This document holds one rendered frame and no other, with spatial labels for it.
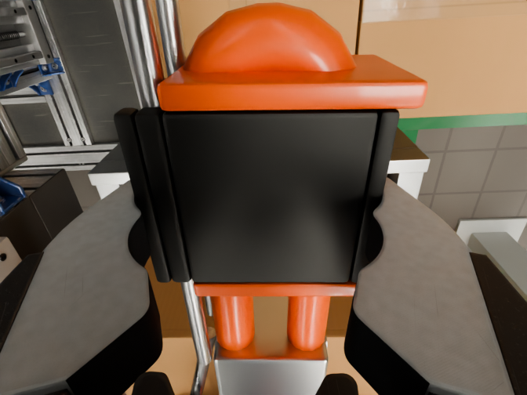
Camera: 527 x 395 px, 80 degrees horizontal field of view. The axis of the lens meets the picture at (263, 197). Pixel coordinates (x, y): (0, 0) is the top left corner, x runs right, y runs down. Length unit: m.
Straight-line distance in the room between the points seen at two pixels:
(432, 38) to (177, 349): 0.66
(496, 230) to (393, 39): 1.29
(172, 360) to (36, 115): 0.96
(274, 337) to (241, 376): 0.03
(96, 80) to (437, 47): 0.90
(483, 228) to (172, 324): 1.54
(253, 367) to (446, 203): 1.48
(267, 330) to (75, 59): 1.03
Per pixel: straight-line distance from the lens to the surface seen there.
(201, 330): 0.17
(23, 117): 1.29
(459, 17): 0.73
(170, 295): 0.49
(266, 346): 0.19
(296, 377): 0.20
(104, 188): 0.78
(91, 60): 1.12
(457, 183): 1.58
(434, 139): 1.44
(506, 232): 1.84
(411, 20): 0.69
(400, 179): 0.73
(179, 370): 0.50
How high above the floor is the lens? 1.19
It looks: 58 degrees down
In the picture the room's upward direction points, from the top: 178 degrees counter-clockwise
